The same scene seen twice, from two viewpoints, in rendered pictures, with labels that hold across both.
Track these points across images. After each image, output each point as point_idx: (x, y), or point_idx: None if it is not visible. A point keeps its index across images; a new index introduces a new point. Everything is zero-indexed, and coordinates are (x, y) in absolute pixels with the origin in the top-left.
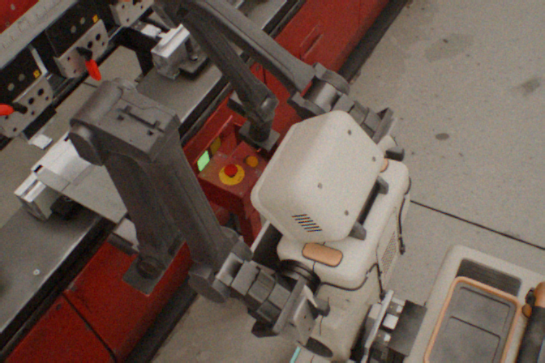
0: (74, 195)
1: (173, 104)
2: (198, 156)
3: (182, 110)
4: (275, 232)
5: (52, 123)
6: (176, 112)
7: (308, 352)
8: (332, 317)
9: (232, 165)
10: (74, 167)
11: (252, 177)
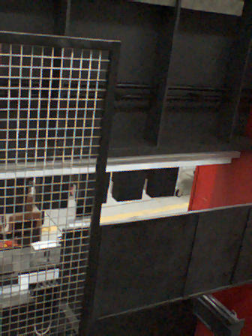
0: (85, 219)
1: (7, 257)
2: (18, 244)
3: (6, 253)
4: (32, 179)
5: None
6: (10, 253)
7: None
8: (31, 187)
9: (7, 242)
10: (79, 225)
11: (2, 242)
